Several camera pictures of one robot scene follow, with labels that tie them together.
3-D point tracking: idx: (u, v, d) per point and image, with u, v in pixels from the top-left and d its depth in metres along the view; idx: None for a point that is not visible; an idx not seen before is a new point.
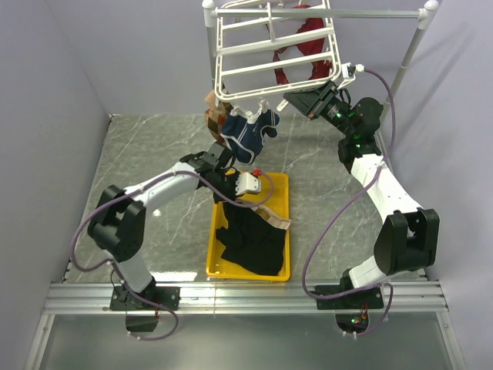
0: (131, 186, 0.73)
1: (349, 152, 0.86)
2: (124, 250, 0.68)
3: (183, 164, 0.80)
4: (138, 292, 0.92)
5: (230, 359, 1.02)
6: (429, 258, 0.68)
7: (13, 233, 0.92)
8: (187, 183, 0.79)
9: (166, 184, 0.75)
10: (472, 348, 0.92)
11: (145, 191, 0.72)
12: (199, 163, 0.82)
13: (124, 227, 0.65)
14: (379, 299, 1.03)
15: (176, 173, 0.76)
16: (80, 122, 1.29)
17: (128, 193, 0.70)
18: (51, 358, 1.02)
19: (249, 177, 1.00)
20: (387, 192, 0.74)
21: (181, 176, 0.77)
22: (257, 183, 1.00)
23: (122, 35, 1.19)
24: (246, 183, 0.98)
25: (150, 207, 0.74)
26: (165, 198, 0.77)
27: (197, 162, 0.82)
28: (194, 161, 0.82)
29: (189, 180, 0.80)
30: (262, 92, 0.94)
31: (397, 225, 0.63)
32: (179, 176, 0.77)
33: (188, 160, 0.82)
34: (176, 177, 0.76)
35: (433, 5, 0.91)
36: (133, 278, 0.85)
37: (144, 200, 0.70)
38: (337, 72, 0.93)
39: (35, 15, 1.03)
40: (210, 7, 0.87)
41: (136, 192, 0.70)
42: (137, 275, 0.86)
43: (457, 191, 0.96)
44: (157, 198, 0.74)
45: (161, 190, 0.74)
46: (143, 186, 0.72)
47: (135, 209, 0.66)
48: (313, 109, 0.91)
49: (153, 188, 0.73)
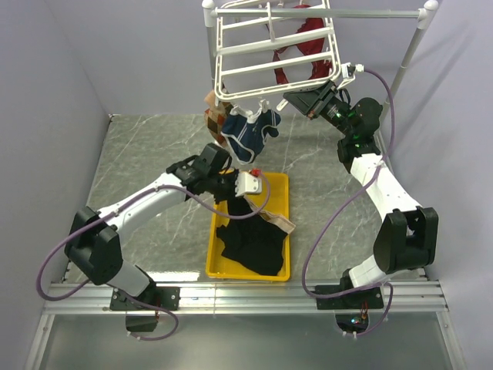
0: (106, 208, 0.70)
1: (348, 151, 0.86)
2: (102, 274, 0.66)
3: (169, 176, 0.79)
4: (135, 296, 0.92)
5: (230, 359, 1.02)
6: (428, 257, 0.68)
7: (13, 233, 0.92)
8: (171, 197, 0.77)
9: (146, 202, 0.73)
10: (472, 348, 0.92)
11: (120, 213, 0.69)
12: (189, 172, 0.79)
13: (98, 252, 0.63)
14: (379, 299, 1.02)
15: (157, 190, 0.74)
16: (79, 122, 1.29)
17: (102, 216, 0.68)
18: (51, 358, 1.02)
19: (249, 179, 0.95)
20: (386, 191, 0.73)
21: (163, 192, 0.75)
22: (257, 184, 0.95)
23: (122, 35, 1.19)
24: (246, 186, 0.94)
25: (131, 226, 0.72)
26: (147, 215, 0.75)
27: (187, 170, 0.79)
28: (183, 169, 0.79)
29: (174, 195, 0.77)
30: (262, 92, 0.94)
31: (396, 223, 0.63)
32: (160, 193, 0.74)
33: (176, 169, 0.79)
34: (157, 194, 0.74)
35: (432, 5, 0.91)
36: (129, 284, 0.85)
37: (119, 223, 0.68)
38: (337, 72, 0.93)
39: (35, 15, 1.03)
40: (210, 7, 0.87)
41: (111, 214, 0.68)
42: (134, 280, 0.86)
43: (457, 191, 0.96)
44: (136, 217, 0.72)
45: (140, 209, 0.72)
46: (119, 209, 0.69)
47: (109, 233, 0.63)
48: (313, 109, 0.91)
49: (131, 207, 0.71)
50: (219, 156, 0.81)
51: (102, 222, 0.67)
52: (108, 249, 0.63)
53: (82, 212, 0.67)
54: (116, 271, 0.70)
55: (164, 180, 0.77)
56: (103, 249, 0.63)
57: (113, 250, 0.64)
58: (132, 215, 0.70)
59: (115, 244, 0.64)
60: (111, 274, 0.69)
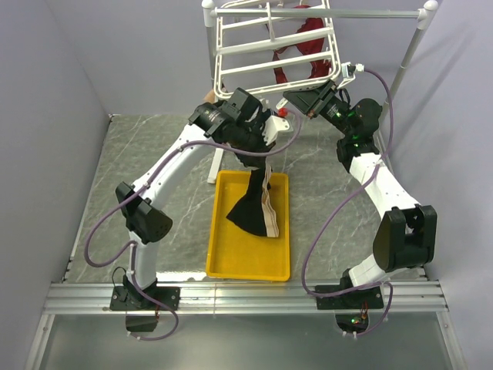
0: (139, 182, 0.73)
1: (347, 151, 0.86)
2: (155, 237, 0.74)
3: (191, 128, 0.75)
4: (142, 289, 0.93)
5: (229, 359, 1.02)
6: (427, 255, 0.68)
7: (13, 233, 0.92)
8: (200, 152, 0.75)
9: (174, 166, 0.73)
10: (472, 348, 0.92)
11: (152, 184, 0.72)
12: (215, 116, 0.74)
13: (144, 223, 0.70)
14: (379, 299, 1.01)
15: (181, 149, 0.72)
16: (79, 123, 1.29)
17: (135, 190, 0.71)
18: (51, 358, 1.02)
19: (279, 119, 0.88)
20: (385, 190, 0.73)
21: (188, 150, 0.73)
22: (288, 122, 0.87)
23: (122, 35, 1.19)
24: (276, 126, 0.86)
25: (167, 190, 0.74)
26: (179, 176, 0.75)
27: (213, 115, 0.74)
28: (208, 115, 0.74)
29: (202, 150, 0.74)
30: (262, 91, 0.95)
31: (394, 221, 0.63)
32: (185, 152, 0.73)
33: (202, 115, 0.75)
34: (182, 154, 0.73)
35: (432, 5, 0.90)
36: (143, 274, 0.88)
37: (152, 194, 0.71)
38: (337, 72, 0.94)
39: (35, 15, 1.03)
40: (210, 7, 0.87)
41: (142, 189, 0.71)
42: (145, 271, 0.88)
43: (457, 192, 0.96)
44: (169, 182, 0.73)
45: (169, 174, 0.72)
46: (148, 180, 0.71)
47: (146, 207, 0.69)
48: (313, 109, 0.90)
49: (160, 176, 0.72)
50: (249, 100, 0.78)
51: (138, 196, 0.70)
52: (151, 220, 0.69)
53: (119, 188, 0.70)
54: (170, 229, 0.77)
55: (189, 135, 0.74)
56: (146, 220, 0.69)
57: (156, 217, 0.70)
58: (162, 183, 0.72)
59: (155, 213, 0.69)
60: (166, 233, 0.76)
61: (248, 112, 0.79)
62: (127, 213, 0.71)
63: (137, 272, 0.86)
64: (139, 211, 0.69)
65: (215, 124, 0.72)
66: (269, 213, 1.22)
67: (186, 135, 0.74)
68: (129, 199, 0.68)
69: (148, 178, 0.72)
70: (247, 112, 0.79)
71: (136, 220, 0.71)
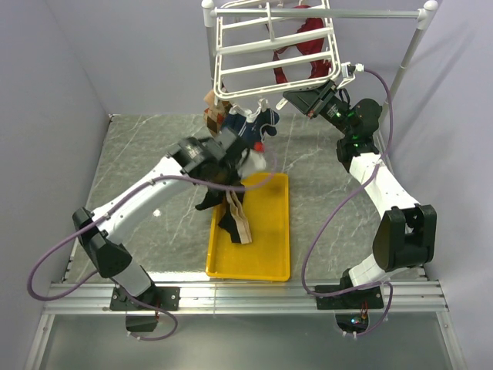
0: (100, 210, 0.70)
1: (347, 151, 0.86)
2: (109, 270, 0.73)
3: (169, 161, 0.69)
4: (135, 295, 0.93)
5: (229, 359, 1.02)
6: (427, 254, 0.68)
7: (13, 233, 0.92)
8: (173, 187, 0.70)
9: (141, 198, 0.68)
10: (472, 348, 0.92)
11: (111, 216, 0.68)
12: (196, 153, 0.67)
13: (95, 257, 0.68)
14: (379, 299, 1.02)
15: (152, 183, 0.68)
16: (79, 123, 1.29)
17: (94, 220, 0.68)
18: (51, 357, 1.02)
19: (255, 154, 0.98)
20: (384, 189, 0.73)
21: (159, 184, 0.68)
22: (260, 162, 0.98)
23: (122, 35, 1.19)
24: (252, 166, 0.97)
25: (130, 223, 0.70)
26: (147, 209, 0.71)
27: (195, 150, 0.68)
28: (189, 149, 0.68)
29: (175, 185, 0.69)
30: (261, 91, 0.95)
31: (394, 220, 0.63)
32: (157, 185, 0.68)
33: (182, 148, 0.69)
34: (154, 187, 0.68)
35: (432, 5, 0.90)
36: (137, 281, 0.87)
37: (110, 227, 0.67)
38: (336, 72, 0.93)
39: (35, 15, 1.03)
40: (209, 7, 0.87)
41: (101, 220, 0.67)
42: (136, 280, 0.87)
43: (457, 192, 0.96)
44: (132, 216, 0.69)
45: (134, 207, 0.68)
46: (109, 211, 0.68)
47: (100, 241, 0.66)
48: (313, 109, 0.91)
49: (123, 208, 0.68)
50: (239, 141, 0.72)
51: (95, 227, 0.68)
52: (103, 253, 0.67)
53: (77, 215, 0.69)
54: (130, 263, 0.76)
55: (163, 167, 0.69)
56: (98, 254, 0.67)
57: (109, 252, 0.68)
58: (124, 216, 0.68)
59: (108, 249, 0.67)
60: (125, 267, 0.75)
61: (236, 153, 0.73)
62: (82, 240, 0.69)
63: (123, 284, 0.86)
64: (92, 243, 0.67)
65: (194, 162, 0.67)
66: (241, 221, 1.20)
67: (161, 167, 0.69)
68: (84, 228, 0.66)
69: (110, 208, 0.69)
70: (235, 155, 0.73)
71: (89, 250, 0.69)
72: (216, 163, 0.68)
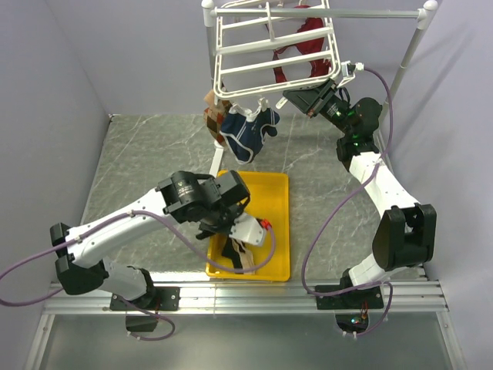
0: (77, 230, 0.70)
1: (347, 149, 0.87)
2: (78, 290, 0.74)
3: (156, 195, 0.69)
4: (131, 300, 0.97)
5: (229, 360, 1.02)
6: (427, 254, 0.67)
7: (13, 233, 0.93)
8: (152, 224, 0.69)
9: (117, 228, 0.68)
10: (472, 348, 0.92)
11: (83, 240, 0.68)
12: (185, 192, 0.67)
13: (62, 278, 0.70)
14: (379, 299, 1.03)
15: (130, 216, 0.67)
16: (79, 123, 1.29)
17: (66, 240, 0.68)
18: (51, 357, 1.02)
19: (255, 225, 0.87)
20: (384, 189, 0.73)
21: (137, 220, 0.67)
22: (261, 235, 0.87)
23: (122, 36, 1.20)
24: (248, 234, 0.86)
25: (102, 250, 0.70)
26: (122, 240, 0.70)
27: (185, 190, 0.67)
28: (179, 187, 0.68)
29: (154, 223, 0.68)
30: (261, 89, 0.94)
31: (394, 220, 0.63)
32: (135, 219, 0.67)
33: (174, 183, 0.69)
34: (131, 220, 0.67)
35: (432, 5, 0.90)
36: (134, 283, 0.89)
37: (78, 251, 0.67)
38: (337, 70, 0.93)
39: (35, 15, 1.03)
40: (209, 7, 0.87)
41: (72, 242, 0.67)
42: (127, 288, 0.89)
43: (457, 192, 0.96)
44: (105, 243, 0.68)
45: (106, 235, 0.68)
46: (82, 235, 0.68)
47: (65, 264, 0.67)
48: (313, 107, 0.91)
49: (96, 235, 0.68)
50: (234, 190, 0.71)
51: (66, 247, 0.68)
52: (66, 277, 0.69)
53: (53, 230, 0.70)
54: (100, 284, 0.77)
55: (148, 201, 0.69)
56: (62, 277, 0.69)
57: (72, 276, 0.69)
58: (95, 244, 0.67)
59: (71, 274, 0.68)
60: (95, 287, 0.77)
61: (227, 199, 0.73)
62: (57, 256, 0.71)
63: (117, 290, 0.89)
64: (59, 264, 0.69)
65: (180, 201, 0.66)
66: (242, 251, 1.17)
67: (146, 200, 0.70)
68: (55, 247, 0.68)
69: (84, 232, 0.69)
70: (226, 200, 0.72)
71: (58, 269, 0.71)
72: (202, 206, 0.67)
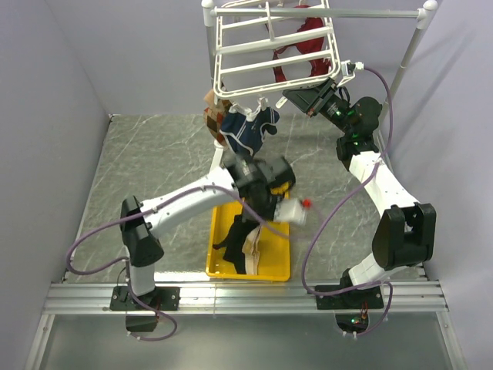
0: (149, 203, 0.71)
1: (347, 149, 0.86)
2: (142, 262, 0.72)
3: (223, 172, 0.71)
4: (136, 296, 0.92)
5: (229, 360, 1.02)
6: (427, 253, 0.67)
7: (13, 233, 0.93)
8: (221, 198, 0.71)
9: (191, 201, 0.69)
10: (472, 347, 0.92)
11: (159, 210, 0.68)
12: (249, 170, 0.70)
13: (133, 247, 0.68)
14: (379, 299, 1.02)
15: (203, 190, 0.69)
16: (80, 123, 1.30)
17: (142, 210, 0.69)
18: (51, 357, 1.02)
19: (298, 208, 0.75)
20: (384, 188, 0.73)
21: (209, 193, 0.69)
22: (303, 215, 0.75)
23: (122, 36, 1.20)
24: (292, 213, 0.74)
25: (172, 223, 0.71)
26: (193, 212, 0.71)
27: (248, 168, 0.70)
28: (243, 166, 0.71)
29: (223, 197, 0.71)
30: (261, 89, 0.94)
31: (394, 219, 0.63)
32: (206, 193, 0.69)
33: (236, 163, 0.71)
34: (203, 194, 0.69)
35: (431, 5, 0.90)
36: (138, 284, 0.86)
37: (155, 220, 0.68)
38: (336, 69, 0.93)
39: (35, 15, 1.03)
40: (209, 6, 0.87)
41: (149, 211, 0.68)
42: (142, 280, 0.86)
43: (457, 191, 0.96)
44: (177, 215, 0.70)
45: (181, 206, 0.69)
46: (158, 206, 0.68)
47: (143, 232, 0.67)
48: (313, 106, 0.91)
49: (172, 206, 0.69)
50: (286, 172, 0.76)
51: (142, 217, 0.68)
52: (143, 244, 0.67)
53: (128, 202, 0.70)
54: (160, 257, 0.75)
55: (216, 176, 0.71)
56: (139, 244, 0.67)
57: (149, 244, 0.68)
58: (170, 213, 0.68)
59: (149, 241, 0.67)
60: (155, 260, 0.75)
61: (279, 182, 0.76)
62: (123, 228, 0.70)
63: (132, 280, 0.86)
64: (135, 232, 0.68)
65: (245, 179, 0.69)
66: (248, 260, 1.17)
67: (214, 176, 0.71)
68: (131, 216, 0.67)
69: (159, 203, 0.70)
70: (278, 183, 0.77)
71: (129, 238, 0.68)
72: (263, 184, 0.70)
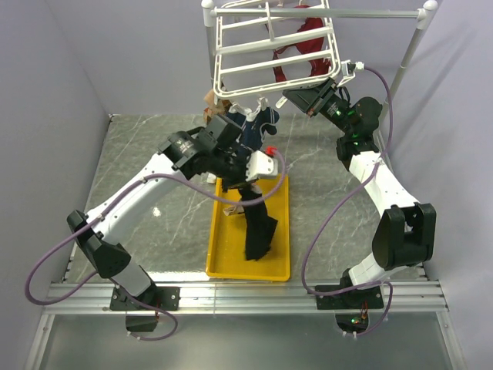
0: (94, 211, 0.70)
1: (347, 149, 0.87)
2: (109, 271, 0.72)
3: (160, 157, 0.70)
4: (135, 296, 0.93)
5: (228, 359, 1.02)
6: (427, 253, 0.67)
7: (14, 233, 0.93)
8: (165, 185, 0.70)
9: (135, 197, 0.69)
10: (472, 347, 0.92)
11: (106, 216, 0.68)
12: (186, 147, 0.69)
13: (92, 260, 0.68)
14: (379, 299, 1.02)
15: (144, 181, 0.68)
16: (80, 124, 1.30)
17: (88, 221, 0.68)
18: (51, 358, 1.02)
19: (263, 156, 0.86)
20: (384, 188, 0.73)
21: (152, 183, 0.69)
22: (273, 164, 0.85)
23: (122, 36, 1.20)
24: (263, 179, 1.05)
25: (125, 223, 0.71)
26: (142, 206, 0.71)
27: (185, 145, 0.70)
28: (179, 145, 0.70)
29: (167, 183, 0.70)
30: (261, 89, 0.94)
31: (393, 219, 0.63)
32: (149, 183, 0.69)
33: (172, 145, 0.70)
34: (146, 186, 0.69)
35: (431, 5, 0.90)
36: (132, 284, 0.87)
37: (104, 228, 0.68)
38: (336, 69, 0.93)
39: (35, 15, 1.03)
40: (209, 6, 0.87)
41: (95, 221, 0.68)
42: (137, 278, 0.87)
43: (457, 191, 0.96)
44: (126, 215, 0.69)
45: (128, 206, 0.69)
46: (103, 212, 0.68)
47: (96, 242, 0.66)
48: (313, 106, 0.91)
49: (117, 207, 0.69)
50: (229, 131, 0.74)
51: (89, 230, 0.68)
52: (99, 255, 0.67)
53: (72, 218, 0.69)
54: (129, 260, 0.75)
55: (155, 164, 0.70)
56: (95, 256, 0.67)
57: (105, 253, 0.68)
58: (118, 216, 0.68)
59: (104, 250, 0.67)
60: (125, 265, 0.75)
61: (223, 145, 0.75)
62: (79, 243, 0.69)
63: (122, 284, 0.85)
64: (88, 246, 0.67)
65: (186, 156, 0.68)
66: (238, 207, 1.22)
67: (153, 164, 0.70)
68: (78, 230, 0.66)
69: (104, 210, 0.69)
70: (224, 143, 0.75)
71: (86, 253, 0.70)
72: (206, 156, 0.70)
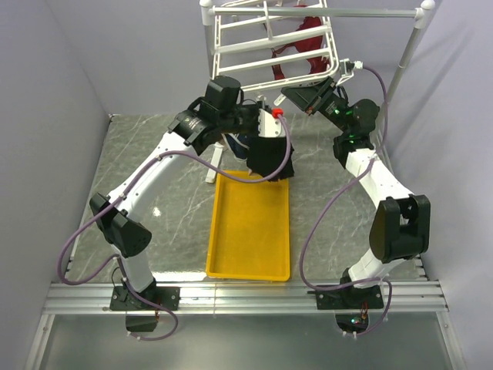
0: (115, 193, 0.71)
1: (343, 148, 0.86)
2: (134, 251, 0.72)
3: (171, 136, 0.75)
4: (137, 291, 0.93)
5: (228, 359, 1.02)
6: (423, 244, 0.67)
7: (14, 233, 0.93)
8: (179, 162, 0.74)
9: (152, 176, 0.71)
10: (472, 347, 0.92)
11: (128, 195, 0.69)
12: (194, 124, 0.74)
13: (119, 238, 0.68)
14: (379, 299, 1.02)
15: (160, 159, 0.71)
16: (80, 124, 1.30)
17: (112, 202, 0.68)
18: (51, 358, 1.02)
19: (269, 118, 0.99)
20: (379, 181, 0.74)
21: (167, 159, 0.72)
22: (280, 127, 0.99)
23: (122, 37, 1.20)
24: (267, 131, 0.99)
25: (144, 203, 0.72)
26: (159, 186, 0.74)
27: (193, 122, 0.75)
28: (187, 122, 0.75)
29: (181, 160, 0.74)
30: (259, 86, 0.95)
31: (389, 210, 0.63)
32: (164, 161, 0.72)
33: (181, 122, 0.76)
34: (162, 163, 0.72)
35: (429, 5, 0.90)
36: (137, 280, 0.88)
37: (128, 206, 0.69)
38: (333, 67, 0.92)
39: (35, 16, 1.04)
40: (207, 6, 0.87)
41: (119, 200, 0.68)
42: (141, 277, 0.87)
43: (457, 191, 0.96)
44: (146, 193, 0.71)
45: (149, 183, 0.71)
46: (124, 191, 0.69)
47: (122, 220, 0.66)
48: (313, 105, 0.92)
49: (137, 186, 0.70)
50: (228, 94, 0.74)
51: (113, 209, 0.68)
52: (127, 233, 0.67)
53: (93, 200, 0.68)
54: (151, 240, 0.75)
55: (168, 143, 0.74)
56: (122, 233, 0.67)
57: (132, 230, 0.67)
58: (139, 194, 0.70)
59: (132, 227, 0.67)
60: (146, 244, 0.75)
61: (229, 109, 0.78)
62: (102, 224, 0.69)
63: (129, 278, 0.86)
64: (115, 225, 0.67)
65: (196, 132, 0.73)
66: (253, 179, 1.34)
67: (166, 143, 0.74)
68: (102, 212, 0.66)
69: (125, 189, 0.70)
70: (229, 106, 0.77)
71: (112, 233, 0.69)
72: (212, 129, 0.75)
